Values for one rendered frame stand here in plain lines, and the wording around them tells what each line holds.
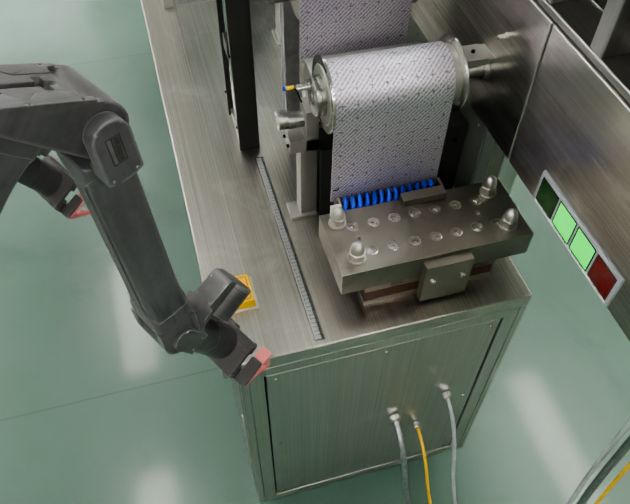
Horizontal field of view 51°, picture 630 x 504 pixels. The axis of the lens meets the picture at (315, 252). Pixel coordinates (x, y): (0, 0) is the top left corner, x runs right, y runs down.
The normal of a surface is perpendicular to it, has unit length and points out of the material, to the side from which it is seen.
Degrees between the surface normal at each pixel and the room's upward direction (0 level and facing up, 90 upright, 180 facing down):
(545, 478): 0
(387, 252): 0
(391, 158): 90
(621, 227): 90
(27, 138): 90
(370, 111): 90
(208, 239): 0
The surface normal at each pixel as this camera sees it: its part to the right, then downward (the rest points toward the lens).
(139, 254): 0.67, 0.59
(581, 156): -0.96, 0.21
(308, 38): 0.27, 0.77
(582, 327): 0.01, -0.62
